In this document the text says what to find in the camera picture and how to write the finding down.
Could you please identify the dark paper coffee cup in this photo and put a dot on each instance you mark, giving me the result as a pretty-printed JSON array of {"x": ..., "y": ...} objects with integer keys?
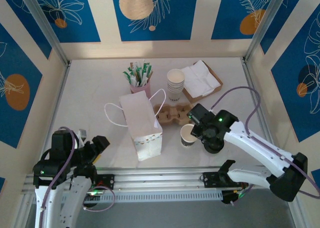
[{"x": 186, "y": 132}]

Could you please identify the brown cardboard cup carrier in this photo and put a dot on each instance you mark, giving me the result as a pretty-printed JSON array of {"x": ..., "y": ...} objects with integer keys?
[{"x": 165, "y": 115}]

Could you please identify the cartoon print paper bag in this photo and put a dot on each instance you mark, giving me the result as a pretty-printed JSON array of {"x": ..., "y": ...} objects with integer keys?
[{"x": 140, "y": 117}]

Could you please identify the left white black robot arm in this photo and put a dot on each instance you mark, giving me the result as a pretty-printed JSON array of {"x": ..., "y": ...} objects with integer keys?
[{"x": 50, "y": 208}]

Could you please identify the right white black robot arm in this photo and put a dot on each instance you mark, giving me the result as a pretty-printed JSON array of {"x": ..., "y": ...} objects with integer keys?
[{"x": 260, "y": 147}]

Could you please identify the black plastic cup lid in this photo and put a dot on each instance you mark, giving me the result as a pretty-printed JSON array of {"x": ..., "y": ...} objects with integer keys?
[{"x": 215, "y": 147}]

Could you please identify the grey connector block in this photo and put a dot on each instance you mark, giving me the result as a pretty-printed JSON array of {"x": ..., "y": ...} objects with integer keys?
[{"x": 82, "y": 133}]

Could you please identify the brown cardboard napkin tray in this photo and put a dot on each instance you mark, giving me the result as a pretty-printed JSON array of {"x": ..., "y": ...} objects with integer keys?
[{"x": 207, "y": 92}]

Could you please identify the white paper cup stack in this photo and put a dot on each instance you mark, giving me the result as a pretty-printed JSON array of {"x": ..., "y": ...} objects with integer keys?
[{"x": 175, "y": 92}]

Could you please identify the pink straw holder cup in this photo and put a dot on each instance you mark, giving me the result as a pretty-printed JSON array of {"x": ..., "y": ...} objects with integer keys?
[{"x": 143, "y": 89}]

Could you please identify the green white wrapped straw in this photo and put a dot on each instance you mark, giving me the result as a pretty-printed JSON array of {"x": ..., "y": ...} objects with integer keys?
[
  {"x": 132, "y": 70},
  {"x": 127, "y": 77},
  {"x": 140, "y": 71},
  {"x": 148, "y": 71}
]

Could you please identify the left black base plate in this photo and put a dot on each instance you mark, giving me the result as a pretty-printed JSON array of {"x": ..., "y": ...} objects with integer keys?
[{"x": 107, "y": 181}]

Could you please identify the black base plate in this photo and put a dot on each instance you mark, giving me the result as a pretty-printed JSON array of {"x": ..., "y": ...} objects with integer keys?
[
  {"x": 107, "y": 181},
  {"x": 210, "y": 180}
]

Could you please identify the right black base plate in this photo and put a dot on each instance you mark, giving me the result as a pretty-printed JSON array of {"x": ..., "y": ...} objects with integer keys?
[{"x": 210, "y": 180}]

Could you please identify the right aluminium table rail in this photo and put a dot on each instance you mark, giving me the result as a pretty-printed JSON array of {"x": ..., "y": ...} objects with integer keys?
[{"x": 249, "y": 72}]

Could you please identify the aluminium table rail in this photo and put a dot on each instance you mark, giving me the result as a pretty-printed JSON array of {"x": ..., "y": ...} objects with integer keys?
[
  {"x": 249, "y": 72},
  {"x": 63, "y": 82}
]

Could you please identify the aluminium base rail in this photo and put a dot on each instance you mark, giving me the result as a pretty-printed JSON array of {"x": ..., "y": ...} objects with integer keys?
[{"x": 155, "y": 180}]

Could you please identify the left aluminium table rail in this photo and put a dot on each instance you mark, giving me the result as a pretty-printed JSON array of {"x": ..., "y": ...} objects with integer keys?
[{"x": 63, "y": 82}]

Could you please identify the right aluminium frame post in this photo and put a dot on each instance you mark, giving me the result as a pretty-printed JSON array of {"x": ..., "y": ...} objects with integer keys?
[{"x": 267, "y": 22}]

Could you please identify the aluminium frame post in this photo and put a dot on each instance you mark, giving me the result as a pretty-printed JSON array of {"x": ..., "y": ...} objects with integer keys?
[
  {"x": 267, "y": 22},
  {"x": 45, "y": 27}
]

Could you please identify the left aluminium frame post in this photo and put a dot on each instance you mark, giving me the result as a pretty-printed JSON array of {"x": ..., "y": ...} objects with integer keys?
[{"x": 45, "y": 27}]

